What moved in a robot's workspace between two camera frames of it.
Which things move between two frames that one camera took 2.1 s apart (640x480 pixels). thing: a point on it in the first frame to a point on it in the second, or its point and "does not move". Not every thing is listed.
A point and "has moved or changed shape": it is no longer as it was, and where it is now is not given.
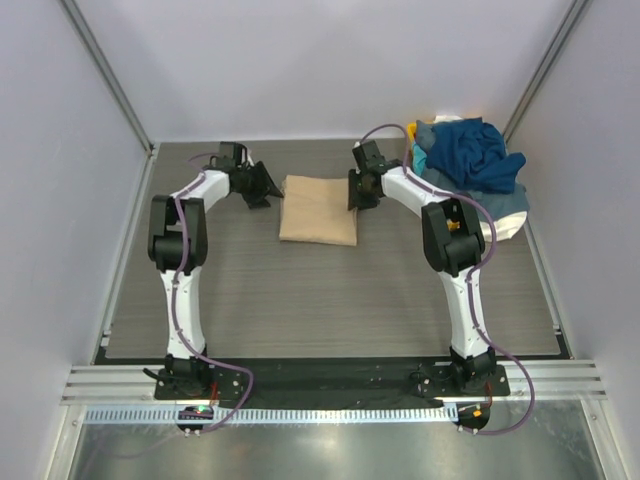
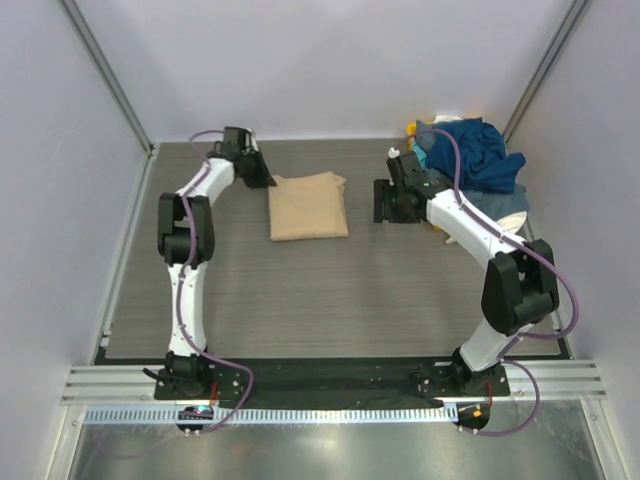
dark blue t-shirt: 474,154 does not move
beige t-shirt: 315,209 has moved or changed shape
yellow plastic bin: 411,130 does not move
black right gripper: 361,188 to 382,201
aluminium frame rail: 104,385 does not move
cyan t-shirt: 419,158 does not move
